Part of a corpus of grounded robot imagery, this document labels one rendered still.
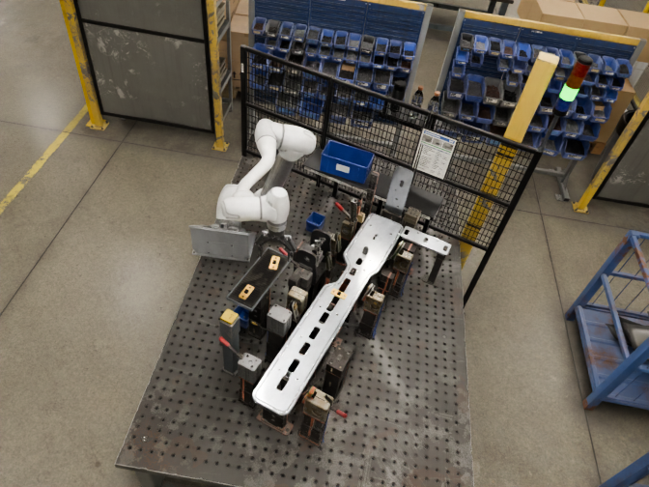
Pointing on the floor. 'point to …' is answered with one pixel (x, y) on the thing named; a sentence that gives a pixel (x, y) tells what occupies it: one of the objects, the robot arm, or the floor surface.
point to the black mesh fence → (368, 143)
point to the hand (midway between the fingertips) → (274, 255)
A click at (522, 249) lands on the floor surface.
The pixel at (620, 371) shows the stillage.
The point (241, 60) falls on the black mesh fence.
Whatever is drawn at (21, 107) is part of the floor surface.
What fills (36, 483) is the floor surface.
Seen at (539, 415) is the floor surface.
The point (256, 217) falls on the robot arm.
